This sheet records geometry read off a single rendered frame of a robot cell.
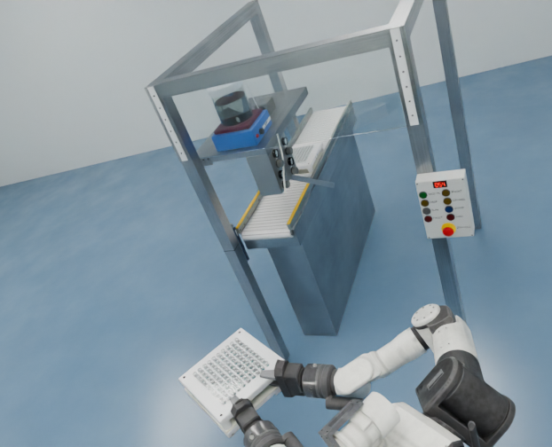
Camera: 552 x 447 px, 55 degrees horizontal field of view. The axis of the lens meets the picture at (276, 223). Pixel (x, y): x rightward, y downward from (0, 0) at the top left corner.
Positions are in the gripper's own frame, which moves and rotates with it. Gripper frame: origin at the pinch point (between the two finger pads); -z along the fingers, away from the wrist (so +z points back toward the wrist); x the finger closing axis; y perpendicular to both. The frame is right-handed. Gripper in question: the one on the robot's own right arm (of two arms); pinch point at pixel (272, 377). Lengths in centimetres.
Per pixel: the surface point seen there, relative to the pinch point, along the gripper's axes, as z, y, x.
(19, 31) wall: -429, 392, -55
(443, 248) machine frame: 35, 88, 30
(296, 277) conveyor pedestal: -45, 108, 61
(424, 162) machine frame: 34, 89, -11
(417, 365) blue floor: 12, 89, 104
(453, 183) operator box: 44, 83, -5
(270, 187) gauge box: -33, 95, -3
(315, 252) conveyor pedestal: -35, 119, 54
